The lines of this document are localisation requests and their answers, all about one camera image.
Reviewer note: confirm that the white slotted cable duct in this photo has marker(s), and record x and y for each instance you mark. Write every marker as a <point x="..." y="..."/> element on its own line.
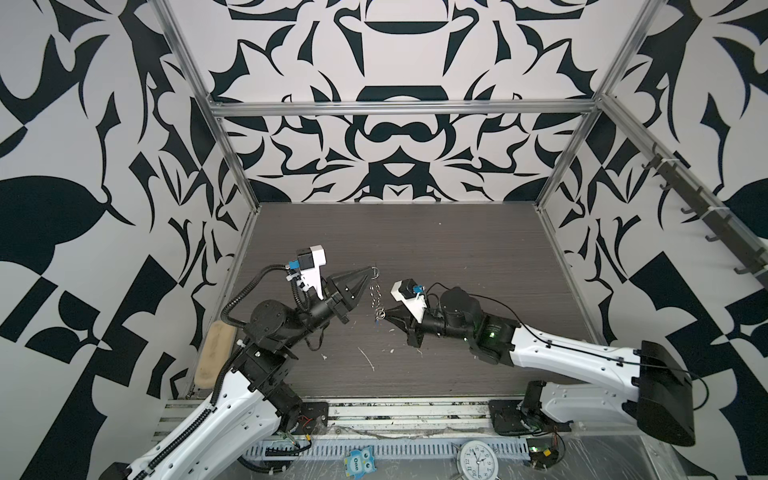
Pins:
<point x="335" y="449"/>

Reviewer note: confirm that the blue owl toy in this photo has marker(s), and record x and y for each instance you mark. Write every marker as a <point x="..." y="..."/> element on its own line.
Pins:
<point x="359" y="462"/>

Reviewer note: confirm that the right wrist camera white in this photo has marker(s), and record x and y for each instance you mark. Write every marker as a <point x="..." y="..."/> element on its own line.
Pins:
<point x="412" y="296"/>

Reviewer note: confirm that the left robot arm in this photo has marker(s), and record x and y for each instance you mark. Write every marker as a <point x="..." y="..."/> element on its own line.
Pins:
<point x="250" y="400"/>

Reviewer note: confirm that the green circuit board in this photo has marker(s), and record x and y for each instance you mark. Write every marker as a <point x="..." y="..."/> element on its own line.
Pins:
<point x="544" y="452"/>

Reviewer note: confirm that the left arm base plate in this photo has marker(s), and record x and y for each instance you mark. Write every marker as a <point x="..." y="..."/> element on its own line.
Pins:
<point x="303" y="418"/>

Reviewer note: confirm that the black coat hook rail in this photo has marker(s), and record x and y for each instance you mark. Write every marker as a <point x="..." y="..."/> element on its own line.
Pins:
<point x="702" y="204"/>

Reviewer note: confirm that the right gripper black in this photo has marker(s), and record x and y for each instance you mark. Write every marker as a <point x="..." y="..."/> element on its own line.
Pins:
<point x="412" y="327"/>

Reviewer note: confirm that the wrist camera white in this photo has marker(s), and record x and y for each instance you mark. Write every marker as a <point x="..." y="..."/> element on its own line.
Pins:
<point x="412" y="296"/>
<point x="305" y="270"/>

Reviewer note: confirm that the white analog clock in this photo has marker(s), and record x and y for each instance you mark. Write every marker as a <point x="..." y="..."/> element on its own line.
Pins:
<point x="476" y="460"/>

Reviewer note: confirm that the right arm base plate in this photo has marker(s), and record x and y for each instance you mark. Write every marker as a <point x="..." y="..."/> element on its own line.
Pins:
<point x="508" y="420"/>

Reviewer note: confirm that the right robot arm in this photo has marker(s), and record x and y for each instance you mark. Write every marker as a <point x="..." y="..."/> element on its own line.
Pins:
<point x="645" y="386"/>

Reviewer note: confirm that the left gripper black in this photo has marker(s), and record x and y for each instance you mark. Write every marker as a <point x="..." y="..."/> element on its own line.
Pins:
<point x="334" y="297"/>

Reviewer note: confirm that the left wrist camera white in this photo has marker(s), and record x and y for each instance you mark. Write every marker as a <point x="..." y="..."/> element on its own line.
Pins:
<point x="305" y="270"/>

